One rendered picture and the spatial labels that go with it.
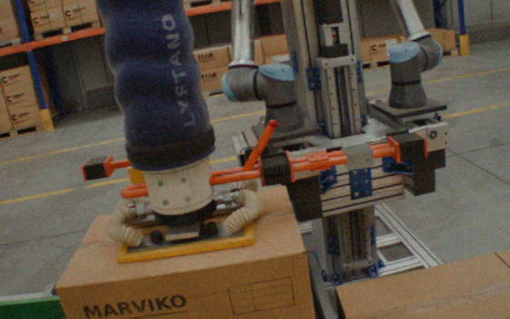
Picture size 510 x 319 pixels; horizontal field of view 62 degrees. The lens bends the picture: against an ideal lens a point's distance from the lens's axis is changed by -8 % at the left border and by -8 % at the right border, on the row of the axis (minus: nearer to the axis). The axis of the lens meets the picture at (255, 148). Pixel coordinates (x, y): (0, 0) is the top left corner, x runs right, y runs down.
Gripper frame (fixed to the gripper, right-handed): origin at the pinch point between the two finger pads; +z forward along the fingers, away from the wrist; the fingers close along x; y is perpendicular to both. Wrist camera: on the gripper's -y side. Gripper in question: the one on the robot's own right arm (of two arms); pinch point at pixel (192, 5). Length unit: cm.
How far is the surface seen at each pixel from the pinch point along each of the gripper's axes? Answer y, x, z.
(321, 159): -37, -24, 43
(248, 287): -52, 0, 64
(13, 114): 679, 360, 110
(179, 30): -37.2, 4.0, 5.8
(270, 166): -37, -11, 42
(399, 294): -27, -48, 98
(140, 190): -32, 22, 43
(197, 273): -52, 11, 58
